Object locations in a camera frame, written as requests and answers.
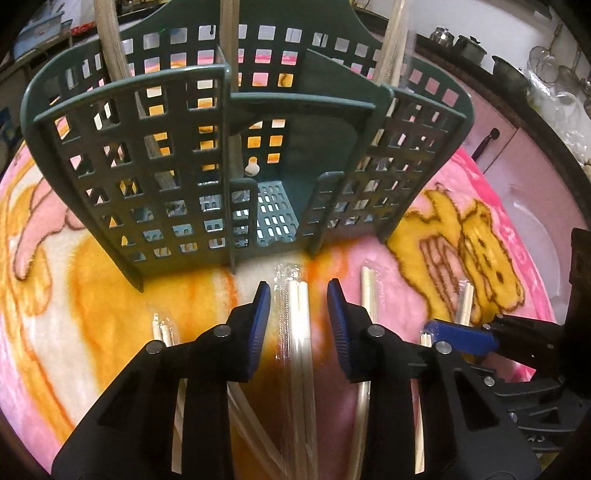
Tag black cabinet handle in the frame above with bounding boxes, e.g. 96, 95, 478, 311
471, 128, 502, 162

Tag black countertop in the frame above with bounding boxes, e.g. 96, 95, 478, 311
351, 0, 591, 195

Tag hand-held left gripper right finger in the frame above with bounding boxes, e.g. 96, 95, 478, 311
325, 278, 542, 480

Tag pink kitchen cabinets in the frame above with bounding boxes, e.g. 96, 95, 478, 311
406, 51, 591, 324

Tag green plastic utensil holder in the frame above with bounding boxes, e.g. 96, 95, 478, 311
21, 0, 476, 294

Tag clear plastic bags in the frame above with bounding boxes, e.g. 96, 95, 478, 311
526, 69, 591, 153

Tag stainless steel pot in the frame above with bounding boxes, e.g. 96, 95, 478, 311
492, 55, 532, 90

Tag pink printed blanket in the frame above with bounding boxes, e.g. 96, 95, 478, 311
0, 44, 561, 480

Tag wooden chopstick pair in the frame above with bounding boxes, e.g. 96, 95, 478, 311
355, 0, 416, 222
219, 0, 243, 181
272, 261, 324, 480
92, 0, 183, 192

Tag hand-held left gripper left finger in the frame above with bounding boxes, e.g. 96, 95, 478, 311
51, 281, 272, 480

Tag pile of chopsticks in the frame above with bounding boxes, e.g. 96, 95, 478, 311
150, 265, 476, 480

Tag blue dish bin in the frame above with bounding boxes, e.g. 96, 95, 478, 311
14, 11, 75, 51

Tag tall metal kettle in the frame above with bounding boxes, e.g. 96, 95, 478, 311
455, 34, 488, 63

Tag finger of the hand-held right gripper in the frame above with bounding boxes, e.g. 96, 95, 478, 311
471, 364, 571, 414
421, 314, 568, 372

